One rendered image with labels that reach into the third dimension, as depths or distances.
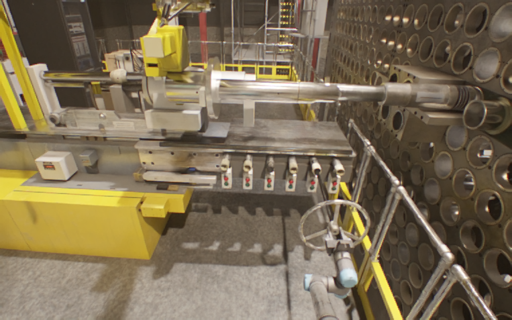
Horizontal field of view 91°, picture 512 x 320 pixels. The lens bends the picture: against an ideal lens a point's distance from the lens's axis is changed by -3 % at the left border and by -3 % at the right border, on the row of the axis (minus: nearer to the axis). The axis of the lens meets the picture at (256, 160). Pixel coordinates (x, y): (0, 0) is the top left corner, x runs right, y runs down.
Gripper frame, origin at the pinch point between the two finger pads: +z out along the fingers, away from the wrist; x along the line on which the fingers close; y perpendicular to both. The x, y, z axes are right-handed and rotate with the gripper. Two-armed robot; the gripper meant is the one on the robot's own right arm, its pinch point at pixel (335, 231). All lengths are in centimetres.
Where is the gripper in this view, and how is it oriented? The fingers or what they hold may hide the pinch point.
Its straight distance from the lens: 152.5
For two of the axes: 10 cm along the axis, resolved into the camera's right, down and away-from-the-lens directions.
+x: 10.0, 0.0, -0.5
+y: 0.2, 8.7, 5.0
